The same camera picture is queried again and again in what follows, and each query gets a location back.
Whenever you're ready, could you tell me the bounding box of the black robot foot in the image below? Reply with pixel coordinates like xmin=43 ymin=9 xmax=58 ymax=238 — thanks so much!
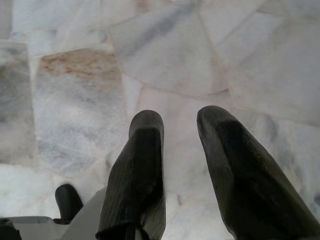
xmin=54 ymin=184 xmax=85 ymax=225

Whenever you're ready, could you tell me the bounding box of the silver robot lower leg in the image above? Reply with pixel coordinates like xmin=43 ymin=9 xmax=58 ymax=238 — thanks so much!
xmin=0 ymin=216 xmax=60 ymax=240

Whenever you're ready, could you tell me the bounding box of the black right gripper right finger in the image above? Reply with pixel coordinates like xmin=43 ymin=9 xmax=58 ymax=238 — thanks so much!
xmin=196 ymin=104 xmax=320 ymax=240

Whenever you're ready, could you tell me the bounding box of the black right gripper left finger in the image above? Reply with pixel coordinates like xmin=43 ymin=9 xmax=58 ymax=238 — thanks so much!
xmin=96 ymin=109 xmax=167 ymax=240

